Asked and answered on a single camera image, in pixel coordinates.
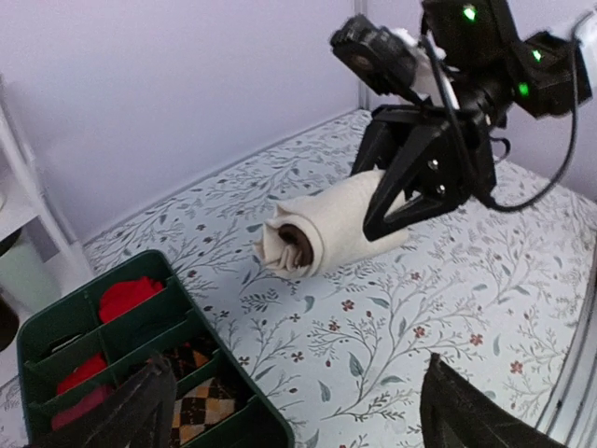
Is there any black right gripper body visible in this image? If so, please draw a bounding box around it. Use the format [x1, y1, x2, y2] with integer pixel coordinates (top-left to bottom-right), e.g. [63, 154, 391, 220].
[372, 1, 592, 208]

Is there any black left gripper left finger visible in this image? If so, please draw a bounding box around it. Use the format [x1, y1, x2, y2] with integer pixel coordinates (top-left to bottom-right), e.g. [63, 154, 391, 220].
[76, 353, 176, 447]

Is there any red rolled sock back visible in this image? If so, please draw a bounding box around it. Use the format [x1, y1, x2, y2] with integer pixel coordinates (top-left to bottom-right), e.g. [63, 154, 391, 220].
[98, 276, 164, 324]

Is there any cream and brown sock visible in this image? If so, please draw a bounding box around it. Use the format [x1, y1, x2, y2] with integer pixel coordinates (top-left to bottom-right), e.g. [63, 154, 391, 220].
[255, 170, 409, 279]

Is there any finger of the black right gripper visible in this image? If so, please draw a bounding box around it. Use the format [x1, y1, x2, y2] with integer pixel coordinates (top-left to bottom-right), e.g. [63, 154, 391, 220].
[363, 121, 471, 242]
[350, 119, 414, 180]

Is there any floral table mat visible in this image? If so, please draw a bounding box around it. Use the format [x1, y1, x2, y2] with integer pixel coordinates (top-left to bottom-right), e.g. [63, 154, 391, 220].
[0, 107, 597, 448]

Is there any red rolled sock middle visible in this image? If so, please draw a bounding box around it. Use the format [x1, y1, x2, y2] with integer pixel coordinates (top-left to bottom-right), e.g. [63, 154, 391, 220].
[56, 353, 107, 396]

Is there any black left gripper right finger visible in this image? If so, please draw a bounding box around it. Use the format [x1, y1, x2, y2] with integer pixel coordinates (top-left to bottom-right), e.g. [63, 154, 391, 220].
[420, 353, 562, 448]

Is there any dark red rolled sock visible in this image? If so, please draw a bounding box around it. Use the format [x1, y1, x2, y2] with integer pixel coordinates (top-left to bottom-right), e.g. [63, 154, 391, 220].
[51, 385, 114, 430]

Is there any right aluminium corner post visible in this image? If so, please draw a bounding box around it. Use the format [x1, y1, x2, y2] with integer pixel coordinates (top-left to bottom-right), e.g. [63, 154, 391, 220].
[353, 0, 371, 111]

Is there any green divided organizer tray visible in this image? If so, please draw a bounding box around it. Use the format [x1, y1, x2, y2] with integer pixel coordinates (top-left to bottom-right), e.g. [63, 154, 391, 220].
[17, 250, 295, 447]

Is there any argyle rolled sock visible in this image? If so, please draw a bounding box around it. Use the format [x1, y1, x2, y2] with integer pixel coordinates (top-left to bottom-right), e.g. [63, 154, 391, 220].
[169, 377, 245, 447]
[162, 343, 213, 379]

